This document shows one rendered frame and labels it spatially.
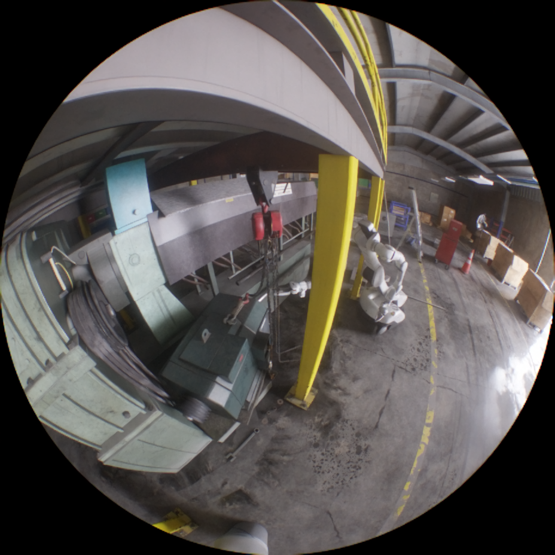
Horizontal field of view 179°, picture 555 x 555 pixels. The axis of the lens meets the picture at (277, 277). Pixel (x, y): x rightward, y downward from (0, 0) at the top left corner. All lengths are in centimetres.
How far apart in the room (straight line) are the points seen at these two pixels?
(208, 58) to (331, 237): 52
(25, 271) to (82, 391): 44
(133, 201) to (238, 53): 97
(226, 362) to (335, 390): 117
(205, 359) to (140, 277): 63
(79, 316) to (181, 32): 66
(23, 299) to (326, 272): 99
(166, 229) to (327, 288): 95
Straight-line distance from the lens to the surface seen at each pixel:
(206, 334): 101
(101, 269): 102
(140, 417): 101
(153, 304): 129
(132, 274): 117
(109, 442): 112
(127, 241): 112
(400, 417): 197
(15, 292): 69
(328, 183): 53
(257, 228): 91
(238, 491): 170
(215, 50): 25
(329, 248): 57
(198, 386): 92
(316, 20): 55
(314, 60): 43
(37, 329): 71
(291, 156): 86
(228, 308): 119
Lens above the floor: 163
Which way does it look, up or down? 33 degrees down
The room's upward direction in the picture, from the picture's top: 1 degrees counter-clockwise
